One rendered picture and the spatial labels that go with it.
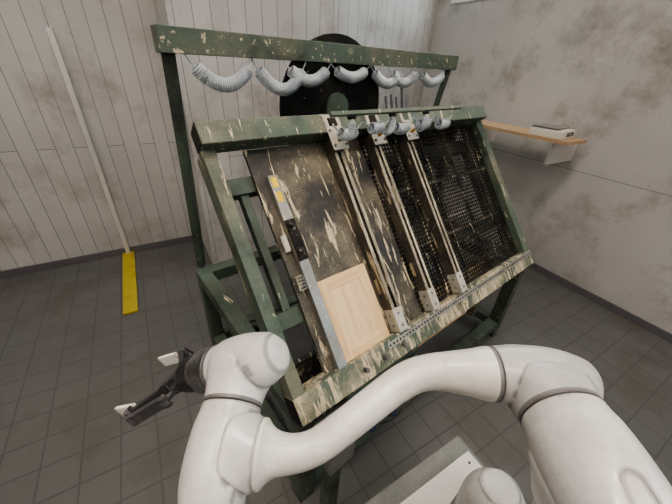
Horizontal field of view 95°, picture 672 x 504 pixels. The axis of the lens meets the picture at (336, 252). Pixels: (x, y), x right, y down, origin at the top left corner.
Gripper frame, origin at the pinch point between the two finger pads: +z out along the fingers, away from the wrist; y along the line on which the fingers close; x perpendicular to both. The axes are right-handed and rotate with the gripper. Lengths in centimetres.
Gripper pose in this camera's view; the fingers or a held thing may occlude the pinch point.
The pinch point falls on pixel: (145, 384)
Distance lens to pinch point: 91.8
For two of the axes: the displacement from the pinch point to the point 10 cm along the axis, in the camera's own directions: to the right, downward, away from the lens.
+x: 4.8, 7.9, 3.8
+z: -8.5, 3.1, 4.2
